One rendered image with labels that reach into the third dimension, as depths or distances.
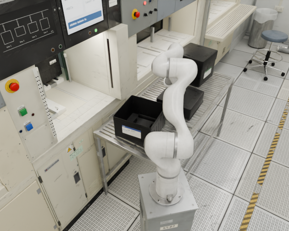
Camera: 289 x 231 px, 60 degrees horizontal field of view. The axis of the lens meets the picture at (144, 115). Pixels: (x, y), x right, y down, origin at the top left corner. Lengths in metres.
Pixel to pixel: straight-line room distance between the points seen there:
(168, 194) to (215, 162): 1.35
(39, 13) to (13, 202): 1.01
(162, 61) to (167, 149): 0.43
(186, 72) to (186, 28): 1.85
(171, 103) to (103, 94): 0.90
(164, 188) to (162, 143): 0.31
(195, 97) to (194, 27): 1.22
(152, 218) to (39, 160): 0.73
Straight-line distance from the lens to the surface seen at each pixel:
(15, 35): 1.26
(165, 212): 1.40
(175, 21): 3.10
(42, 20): 1.33
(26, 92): 1.36
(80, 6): 1.47
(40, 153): 1.59
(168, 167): 1.23
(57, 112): 1.82
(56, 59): 2.12
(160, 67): 1.24
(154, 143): 1.13
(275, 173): 2.79
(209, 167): 2.62
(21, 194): 1.65
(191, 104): 1.89
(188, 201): 1.44
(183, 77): 1.23
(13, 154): 1.47
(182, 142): 1.13
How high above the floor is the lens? 1.97
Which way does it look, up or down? 39 degrees down
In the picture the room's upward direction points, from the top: straight up
